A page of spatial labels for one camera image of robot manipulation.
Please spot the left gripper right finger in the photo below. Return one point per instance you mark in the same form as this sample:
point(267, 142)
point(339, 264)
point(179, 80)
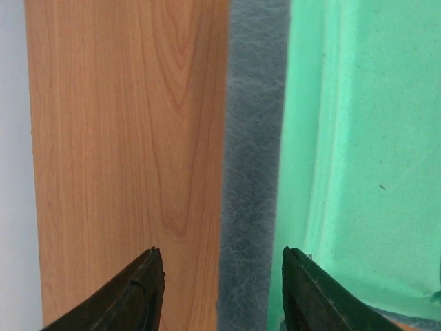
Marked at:
point(313, 300)

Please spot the grey-green glasses case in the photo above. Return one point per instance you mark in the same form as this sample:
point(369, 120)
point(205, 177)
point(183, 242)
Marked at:
point(332, 146)

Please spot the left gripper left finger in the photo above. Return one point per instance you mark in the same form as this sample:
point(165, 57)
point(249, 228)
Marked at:
point(131, 300)

